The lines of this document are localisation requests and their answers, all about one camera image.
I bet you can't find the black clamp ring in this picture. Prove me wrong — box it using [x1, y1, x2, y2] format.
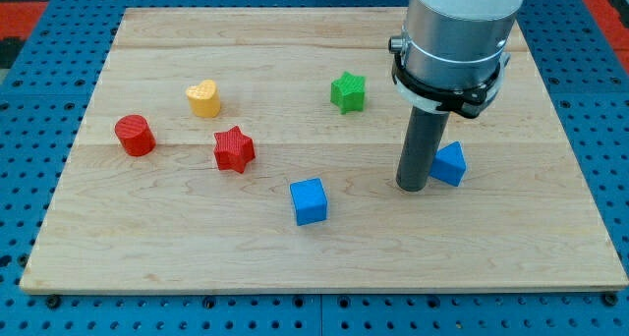
[390, 53, 502, 120]

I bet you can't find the red star block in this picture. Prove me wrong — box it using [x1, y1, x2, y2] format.
[213, 126, 256, 173]

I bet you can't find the red cylinder block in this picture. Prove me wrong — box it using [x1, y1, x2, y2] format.
[114, 114, 156, 156]

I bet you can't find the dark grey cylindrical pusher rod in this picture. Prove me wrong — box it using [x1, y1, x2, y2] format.
[396, 107, 449, 192]

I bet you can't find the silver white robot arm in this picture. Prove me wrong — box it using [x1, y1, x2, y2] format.
[389, 0, 524, 118]

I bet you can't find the green star block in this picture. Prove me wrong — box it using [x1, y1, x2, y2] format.
[330, 72, 366, 115]

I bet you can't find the blue cube block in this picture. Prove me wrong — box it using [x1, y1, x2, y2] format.
[289, 178, 328, 226]

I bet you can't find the yellow heart block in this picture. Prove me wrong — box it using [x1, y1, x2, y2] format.
[186, 80, 221, 118]

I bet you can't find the blue triangular prism block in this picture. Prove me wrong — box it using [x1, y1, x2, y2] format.
[429, 141, 467, 187]

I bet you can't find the light wooden board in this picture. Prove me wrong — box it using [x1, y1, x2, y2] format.
[21, 8, 628, 295]

